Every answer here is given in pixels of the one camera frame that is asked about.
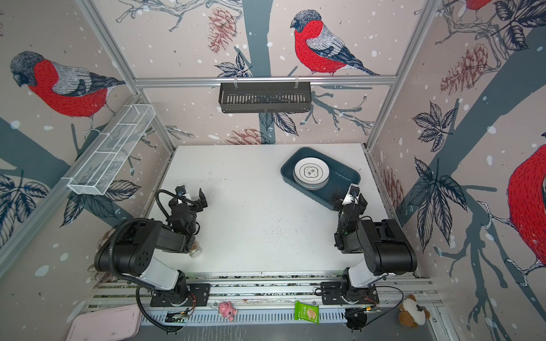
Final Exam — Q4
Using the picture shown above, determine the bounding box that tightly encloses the dark teal plastic bin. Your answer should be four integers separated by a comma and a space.
280, 147, 361, 210

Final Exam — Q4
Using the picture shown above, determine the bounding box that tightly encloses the white clover plate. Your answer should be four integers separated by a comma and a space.
294, 157, 330, 186

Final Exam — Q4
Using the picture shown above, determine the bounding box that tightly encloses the sunburst plate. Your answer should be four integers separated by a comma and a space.
293, 172, 330, 190

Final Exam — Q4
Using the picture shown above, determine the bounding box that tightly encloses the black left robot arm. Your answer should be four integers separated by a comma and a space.
94, 186, 208, 293

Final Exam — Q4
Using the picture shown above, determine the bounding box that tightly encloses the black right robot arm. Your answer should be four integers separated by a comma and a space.
334, 194, 417, 290

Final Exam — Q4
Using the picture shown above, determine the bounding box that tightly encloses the spice jar with granules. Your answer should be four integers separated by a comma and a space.
188, 242, 202, 258

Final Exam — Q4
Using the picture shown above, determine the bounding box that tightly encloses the pink plush toy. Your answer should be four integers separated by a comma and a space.
218, 301, 237, 322

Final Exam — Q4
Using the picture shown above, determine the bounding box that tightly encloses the green snack packet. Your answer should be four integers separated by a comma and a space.
294, 301, 320, 325

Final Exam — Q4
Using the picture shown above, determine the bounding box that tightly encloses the brown white plush dog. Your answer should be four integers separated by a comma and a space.
398, 294, 431, 328

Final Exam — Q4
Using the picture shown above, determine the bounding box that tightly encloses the pink tray lid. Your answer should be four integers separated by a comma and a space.
66, 304, 142, 341

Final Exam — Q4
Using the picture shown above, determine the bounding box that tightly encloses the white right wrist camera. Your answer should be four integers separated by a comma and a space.
342, 184, 360, 205

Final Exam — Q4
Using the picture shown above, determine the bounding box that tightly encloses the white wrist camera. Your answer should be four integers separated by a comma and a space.
175, 185, 189, 199
342, 184, 360, 205

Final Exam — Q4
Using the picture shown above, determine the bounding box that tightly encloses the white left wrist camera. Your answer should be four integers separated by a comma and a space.
175, 185, 189, 199

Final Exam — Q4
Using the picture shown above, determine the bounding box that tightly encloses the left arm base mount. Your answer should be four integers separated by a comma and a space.
150, 279, 211, 308

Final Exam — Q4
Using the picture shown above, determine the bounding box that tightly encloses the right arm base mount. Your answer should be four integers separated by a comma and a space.
315, 279, 378, 305

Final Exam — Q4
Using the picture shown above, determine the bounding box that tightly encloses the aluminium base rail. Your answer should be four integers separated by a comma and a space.
82, 270, 449, 329

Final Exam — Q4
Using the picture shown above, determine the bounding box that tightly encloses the black hanging wire basket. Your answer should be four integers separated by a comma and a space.
218, 82, 311, 114

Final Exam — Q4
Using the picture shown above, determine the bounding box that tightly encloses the aluminium horizontal frame bar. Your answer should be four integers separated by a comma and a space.
133, 75, 398, 89

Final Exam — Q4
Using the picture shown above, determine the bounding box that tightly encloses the aluminium frame post back right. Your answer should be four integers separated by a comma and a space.
366, 0, 441, 152

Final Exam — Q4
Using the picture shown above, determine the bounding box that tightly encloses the aluminium frame post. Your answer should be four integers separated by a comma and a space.
366, 0, 441, 152
75, 0, 176, 153

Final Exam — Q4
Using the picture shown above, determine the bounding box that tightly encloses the aluminium frame post back left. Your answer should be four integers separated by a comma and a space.
75, 0, 176, 153

